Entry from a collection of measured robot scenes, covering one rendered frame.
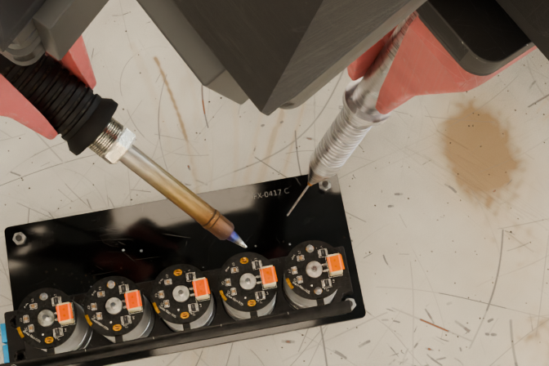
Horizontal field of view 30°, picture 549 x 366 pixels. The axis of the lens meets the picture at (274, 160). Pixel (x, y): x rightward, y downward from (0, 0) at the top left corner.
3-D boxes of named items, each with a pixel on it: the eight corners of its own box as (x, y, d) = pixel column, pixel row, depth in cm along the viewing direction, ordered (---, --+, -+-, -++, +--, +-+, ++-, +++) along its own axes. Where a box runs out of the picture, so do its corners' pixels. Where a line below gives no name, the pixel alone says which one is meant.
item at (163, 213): (26, 381, 47) (21, 380, 46) (9, 232, 49) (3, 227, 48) (364, 319, 48) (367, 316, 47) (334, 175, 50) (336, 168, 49)
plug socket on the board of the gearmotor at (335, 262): (319, 258, 43) (321, 256, 42) (340, 255, 43) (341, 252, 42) (323, 277, 43) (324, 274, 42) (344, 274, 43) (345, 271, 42)
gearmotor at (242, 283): (218, 277, 48) (213, 257, 43) (270, 268, 48) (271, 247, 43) (227, 329, 47) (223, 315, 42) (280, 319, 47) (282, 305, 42)
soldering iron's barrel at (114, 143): (233, 217, 41) (106, 117, 39) (246, 219, 39) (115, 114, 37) (212, 247, 40) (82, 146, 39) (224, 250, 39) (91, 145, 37)
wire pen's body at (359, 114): (355, 170, 35) (504, -21, 26) (321, 191, 35) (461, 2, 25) (328, 134, 36) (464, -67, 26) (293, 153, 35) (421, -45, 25)
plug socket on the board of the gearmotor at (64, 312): (53, 306, 42) (50, 305, 42) (73, 303, 42) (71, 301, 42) (55, 326, 42) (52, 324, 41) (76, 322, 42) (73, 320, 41)
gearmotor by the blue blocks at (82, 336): (38, 310, 47) (12, 293, 42) (91, 300, 47) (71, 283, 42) (45, 363, 46) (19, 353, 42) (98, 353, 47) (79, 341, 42)
